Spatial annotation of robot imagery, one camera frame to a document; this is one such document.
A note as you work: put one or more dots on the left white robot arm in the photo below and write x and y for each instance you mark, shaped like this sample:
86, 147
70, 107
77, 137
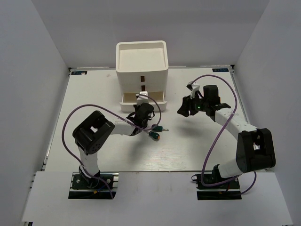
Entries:
93, 132

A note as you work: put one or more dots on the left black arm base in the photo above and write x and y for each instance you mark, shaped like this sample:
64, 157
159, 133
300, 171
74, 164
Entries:
96, 190

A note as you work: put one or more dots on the white three-drawer storage box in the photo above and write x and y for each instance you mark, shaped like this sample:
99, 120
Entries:
142, 56

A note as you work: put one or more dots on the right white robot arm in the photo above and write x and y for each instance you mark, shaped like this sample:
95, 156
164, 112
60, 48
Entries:
255, 148

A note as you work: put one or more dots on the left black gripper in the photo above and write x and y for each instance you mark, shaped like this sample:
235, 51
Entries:
136, 107

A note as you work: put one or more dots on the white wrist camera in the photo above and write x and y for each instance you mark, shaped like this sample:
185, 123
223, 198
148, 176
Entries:
193, 87
142, 97

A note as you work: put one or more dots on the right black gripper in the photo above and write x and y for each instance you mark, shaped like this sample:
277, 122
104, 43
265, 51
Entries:
187, 105

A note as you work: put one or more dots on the green stubby phillips screwdriver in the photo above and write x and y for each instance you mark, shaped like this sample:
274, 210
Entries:
154, 135

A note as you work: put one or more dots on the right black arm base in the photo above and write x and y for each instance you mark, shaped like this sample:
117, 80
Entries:
227, 191

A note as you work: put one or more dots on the right blue corner label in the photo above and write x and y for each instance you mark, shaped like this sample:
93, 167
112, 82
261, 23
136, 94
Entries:
220, 70

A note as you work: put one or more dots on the blue corner label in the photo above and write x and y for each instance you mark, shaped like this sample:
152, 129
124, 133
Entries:
220, 70
78, 72

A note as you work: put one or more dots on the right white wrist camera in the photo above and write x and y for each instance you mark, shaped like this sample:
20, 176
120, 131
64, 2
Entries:
193, 87

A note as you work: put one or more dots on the left blue corner label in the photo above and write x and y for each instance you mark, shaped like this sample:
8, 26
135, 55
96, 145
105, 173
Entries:
78, 72

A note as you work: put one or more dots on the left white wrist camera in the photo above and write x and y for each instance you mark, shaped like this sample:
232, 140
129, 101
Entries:
142, 97

